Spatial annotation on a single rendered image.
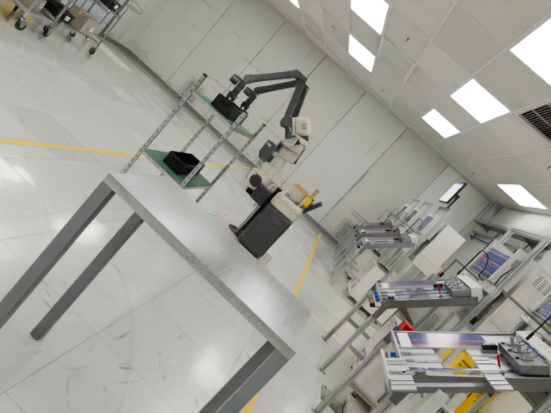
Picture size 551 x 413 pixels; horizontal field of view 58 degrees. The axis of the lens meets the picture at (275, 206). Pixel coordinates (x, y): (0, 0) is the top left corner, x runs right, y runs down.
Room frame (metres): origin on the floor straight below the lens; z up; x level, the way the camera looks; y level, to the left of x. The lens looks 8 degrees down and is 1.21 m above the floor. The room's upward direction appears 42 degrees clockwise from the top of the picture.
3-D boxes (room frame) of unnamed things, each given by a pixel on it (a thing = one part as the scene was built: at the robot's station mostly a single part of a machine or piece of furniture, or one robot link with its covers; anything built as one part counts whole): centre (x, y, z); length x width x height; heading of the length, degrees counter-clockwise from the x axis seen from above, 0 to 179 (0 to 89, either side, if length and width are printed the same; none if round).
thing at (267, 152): (4.14, 0.34, 0.99); 0.28 x 0.16 x 0.22; 177
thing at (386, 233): (8.79, -2.04, 0.95); 1.37 x 0.82 x 1.90; 86
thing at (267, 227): (4.13, -0.04, 0.59); 0.55 x 0.34 x 0.83; 177
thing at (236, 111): (4.17, 0.82, 1.01); 0.57 x 0.17 x 0.11; 177
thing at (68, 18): (6.72, 4.01, 0.29); 0.40 x 0.30 x 0.14; 176
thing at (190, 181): (4.17, 0.82, 0.55); 0.91 x 0.46 x 1.10; 176
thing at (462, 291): (4.09, -1.58, 0.66); 1.01 x 0.73 x 1.31; 86
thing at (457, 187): (7.35, -1.80, 2.10); 0.58 x 0.14 x 0.41; 176
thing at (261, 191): (4.08, 0.22, 0.68); 0.28 x 0.27 x 0.25; 177
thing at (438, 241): (7.34, -1.95, 0.95); 1.36 x 0.82 x 1.90; 86
